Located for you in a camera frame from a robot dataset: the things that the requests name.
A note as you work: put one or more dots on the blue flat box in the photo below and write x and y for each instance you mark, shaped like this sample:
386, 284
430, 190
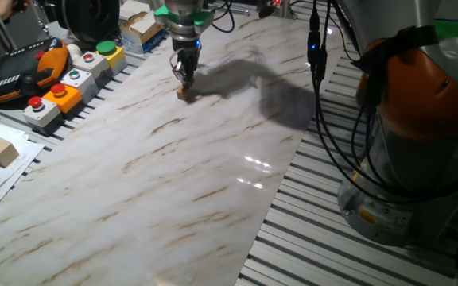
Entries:
145, 47

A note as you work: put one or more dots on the grey box red flat button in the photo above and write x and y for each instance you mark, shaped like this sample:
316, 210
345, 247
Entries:
94, 65

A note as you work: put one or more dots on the grey box red mushroom button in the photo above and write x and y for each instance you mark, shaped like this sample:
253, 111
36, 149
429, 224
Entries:
42, 113

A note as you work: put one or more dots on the metal rod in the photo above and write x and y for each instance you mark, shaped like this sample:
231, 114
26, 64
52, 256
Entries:
235, 8

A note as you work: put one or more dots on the metal post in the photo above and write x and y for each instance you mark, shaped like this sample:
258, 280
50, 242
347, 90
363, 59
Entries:
288, 10

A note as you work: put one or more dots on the black round disc device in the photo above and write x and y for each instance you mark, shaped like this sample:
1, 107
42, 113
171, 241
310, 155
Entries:
88, 18

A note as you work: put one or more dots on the small wooden cube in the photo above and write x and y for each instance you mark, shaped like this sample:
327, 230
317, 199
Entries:
182, 95

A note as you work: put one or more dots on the person's hand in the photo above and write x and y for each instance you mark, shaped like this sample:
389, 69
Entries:
8, 7

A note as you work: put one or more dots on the grey box green flat button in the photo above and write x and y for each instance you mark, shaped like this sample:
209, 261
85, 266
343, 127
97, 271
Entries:
80, 81

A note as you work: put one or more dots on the cardboard box with white lid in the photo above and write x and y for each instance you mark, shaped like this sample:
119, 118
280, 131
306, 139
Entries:
139, 28

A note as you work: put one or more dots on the black clamp device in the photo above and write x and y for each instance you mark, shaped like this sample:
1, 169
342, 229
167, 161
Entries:
268, 7

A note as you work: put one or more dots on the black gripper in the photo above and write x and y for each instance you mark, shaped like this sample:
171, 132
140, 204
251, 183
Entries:
186, 47

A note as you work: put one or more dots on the green mount plate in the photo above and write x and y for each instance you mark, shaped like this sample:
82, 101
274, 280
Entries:
203, 18

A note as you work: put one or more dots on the black and orange teach pendant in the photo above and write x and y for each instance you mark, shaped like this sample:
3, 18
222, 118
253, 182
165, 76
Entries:
18, 75

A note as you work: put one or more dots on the marble pattern sheet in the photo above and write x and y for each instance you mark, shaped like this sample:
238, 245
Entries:
141, 182

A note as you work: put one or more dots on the large wooden cube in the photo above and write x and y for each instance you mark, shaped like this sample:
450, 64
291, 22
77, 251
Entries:
2, 152

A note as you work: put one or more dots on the orange box red mushroom button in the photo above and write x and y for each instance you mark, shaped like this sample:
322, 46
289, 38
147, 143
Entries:
65, 98

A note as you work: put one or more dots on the yellow box green mushroom button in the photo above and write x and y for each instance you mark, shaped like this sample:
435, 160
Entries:
113, 55

